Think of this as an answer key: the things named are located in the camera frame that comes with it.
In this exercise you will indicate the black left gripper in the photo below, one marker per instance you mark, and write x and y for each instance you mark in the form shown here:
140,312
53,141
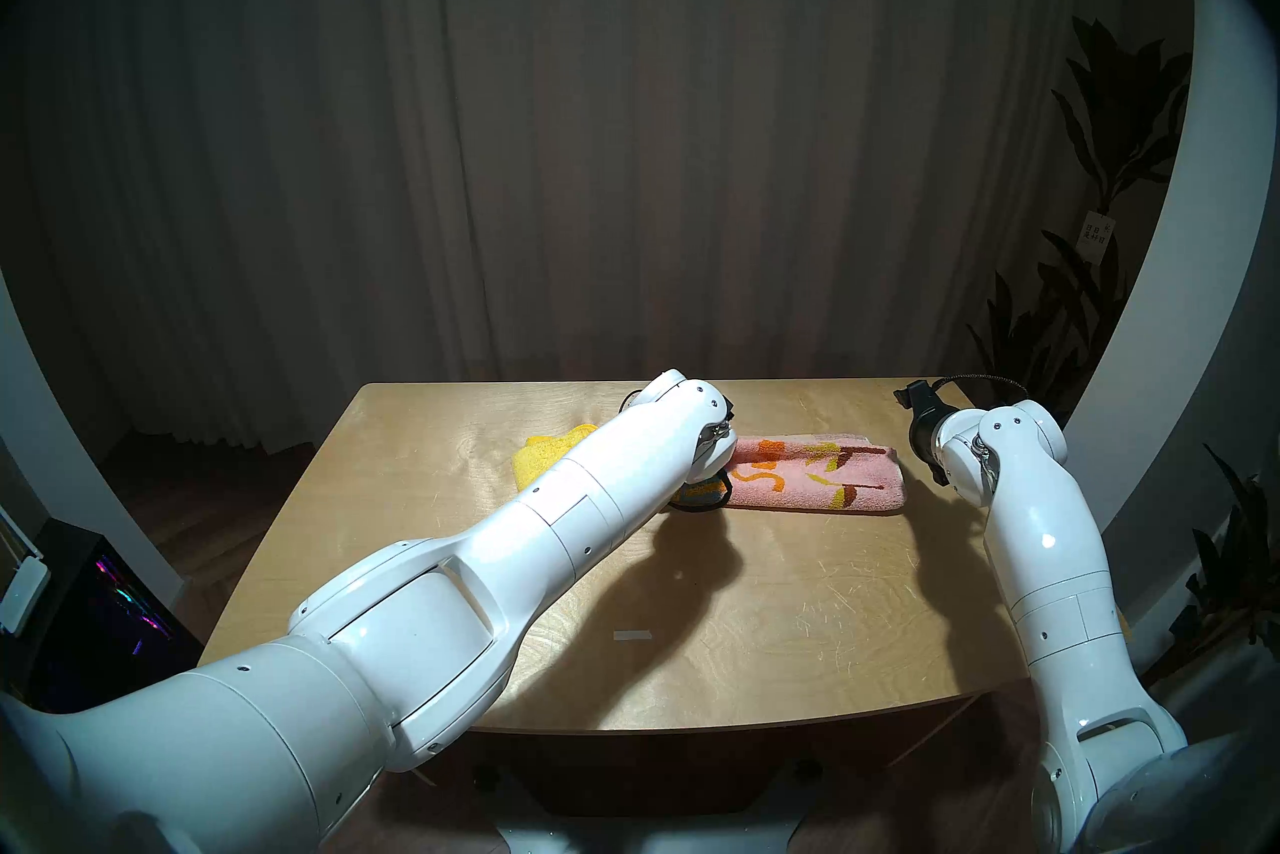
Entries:
628,402

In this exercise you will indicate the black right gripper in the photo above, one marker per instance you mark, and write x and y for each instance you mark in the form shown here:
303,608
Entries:
928,442

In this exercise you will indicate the yellow terry towel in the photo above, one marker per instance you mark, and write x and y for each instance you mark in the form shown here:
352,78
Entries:
545,457

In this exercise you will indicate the pink blue sunflower towel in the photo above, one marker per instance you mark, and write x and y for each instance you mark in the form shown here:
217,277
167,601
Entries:
820,477

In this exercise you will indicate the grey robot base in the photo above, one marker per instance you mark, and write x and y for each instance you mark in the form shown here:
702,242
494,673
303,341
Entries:
650,837

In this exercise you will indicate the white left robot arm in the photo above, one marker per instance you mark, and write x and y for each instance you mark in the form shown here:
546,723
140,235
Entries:
420,622

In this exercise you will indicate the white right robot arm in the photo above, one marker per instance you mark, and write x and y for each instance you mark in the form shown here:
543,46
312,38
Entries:
1060,582

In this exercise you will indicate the white curved arch panel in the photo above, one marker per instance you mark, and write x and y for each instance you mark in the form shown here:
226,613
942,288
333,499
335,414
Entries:
1170,342
60,462

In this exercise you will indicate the white plant tag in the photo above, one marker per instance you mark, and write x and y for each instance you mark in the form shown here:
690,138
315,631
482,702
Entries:
1096,238

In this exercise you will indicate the grey pleated curtain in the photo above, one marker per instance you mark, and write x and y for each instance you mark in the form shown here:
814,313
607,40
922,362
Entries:
600,112

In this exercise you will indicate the small dark leafy plant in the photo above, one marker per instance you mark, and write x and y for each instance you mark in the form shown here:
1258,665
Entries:
1240,562

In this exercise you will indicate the tall dark leafy plant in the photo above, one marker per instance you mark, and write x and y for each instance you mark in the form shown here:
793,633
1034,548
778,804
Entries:
1110,112

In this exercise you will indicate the black computer tower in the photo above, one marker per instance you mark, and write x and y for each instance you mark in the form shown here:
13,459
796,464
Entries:
100,622

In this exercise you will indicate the white wall device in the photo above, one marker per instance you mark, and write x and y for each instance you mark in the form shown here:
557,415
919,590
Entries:
22,594

